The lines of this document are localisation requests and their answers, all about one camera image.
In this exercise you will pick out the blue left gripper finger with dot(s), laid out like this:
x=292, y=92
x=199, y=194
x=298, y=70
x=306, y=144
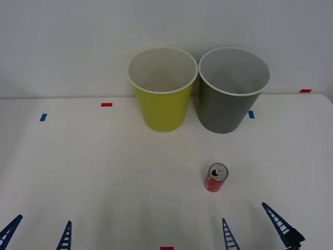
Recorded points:
x=65, y=237
x=9, y=229

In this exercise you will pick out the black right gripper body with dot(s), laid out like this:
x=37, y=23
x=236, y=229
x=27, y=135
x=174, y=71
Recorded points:
x=296, y=246

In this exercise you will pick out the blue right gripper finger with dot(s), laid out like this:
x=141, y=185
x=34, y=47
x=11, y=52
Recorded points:
x=282, y=225
x=229, y=235

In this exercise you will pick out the red drink can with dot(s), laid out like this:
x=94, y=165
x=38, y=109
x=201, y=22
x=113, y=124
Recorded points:
x=214, y=181

